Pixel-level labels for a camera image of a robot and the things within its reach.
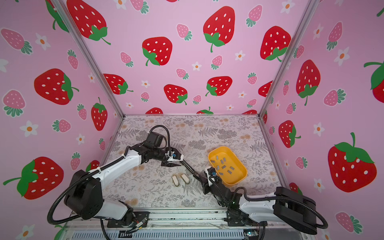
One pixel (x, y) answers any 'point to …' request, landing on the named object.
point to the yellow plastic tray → (230, 170)
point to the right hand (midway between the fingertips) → (200, 175)
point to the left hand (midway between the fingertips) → (180, 156)
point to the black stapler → (190, 169)
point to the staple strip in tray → (222, 162)
